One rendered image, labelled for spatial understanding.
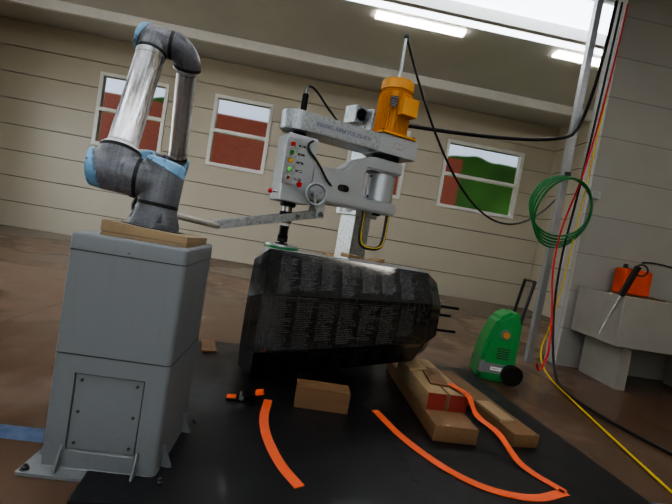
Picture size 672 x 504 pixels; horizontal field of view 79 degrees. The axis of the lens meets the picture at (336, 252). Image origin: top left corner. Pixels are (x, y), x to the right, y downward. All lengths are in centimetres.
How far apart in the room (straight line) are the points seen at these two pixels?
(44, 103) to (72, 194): 184
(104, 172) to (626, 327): 415
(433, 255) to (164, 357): 791
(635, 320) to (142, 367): 400
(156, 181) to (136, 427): 90
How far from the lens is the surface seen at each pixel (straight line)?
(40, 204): 1015
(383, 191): 289
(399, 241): 896
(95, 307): 166
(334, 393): 237
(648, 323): 463
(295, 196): 259
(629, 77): 540
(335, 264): 254
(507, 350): 369
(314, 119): 268
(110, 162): 175
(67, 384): 178
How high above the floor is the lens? 100
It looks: 3 degrees down
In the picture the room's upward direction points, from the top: 10 degrees clockwise
